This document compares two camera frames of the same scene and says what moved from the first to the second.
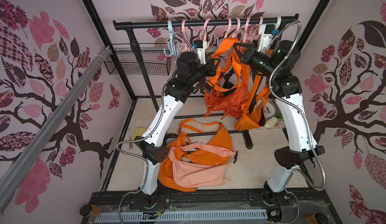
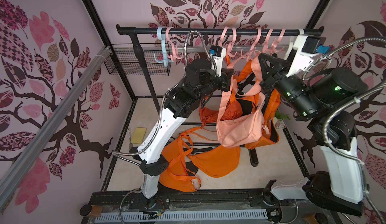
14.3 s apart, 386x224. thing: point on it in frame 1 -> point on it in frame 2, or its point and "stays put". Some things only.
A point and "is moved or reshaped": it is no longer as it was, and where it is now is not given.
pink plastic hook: x=204 y=28 -> x=223 y=34
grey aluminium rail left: x=8 y=185 stays put
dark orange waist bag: x=228 y=99 -> x=206 y=116
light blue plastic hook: x=170 y=44 -> x=164 y=60
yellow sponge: x=138 y=131 stays put
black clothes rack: x=130 y=24 -> x=136 y=29
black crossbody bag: x=228 y=86 is moved or reshaped
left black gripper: x=210 y=68 -> x=221 y=85
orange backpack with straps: x=177 y=150 stays put
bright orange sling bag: x=254 y=115 -> x=270 y=133
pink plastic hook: x=185 y=45 -> x=175 y=54
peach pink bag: x=194 y=175 -> x=246 y=127
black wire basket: x=156 y=57 stays put
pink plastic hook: x=229 y=25 -> x=230 y=44
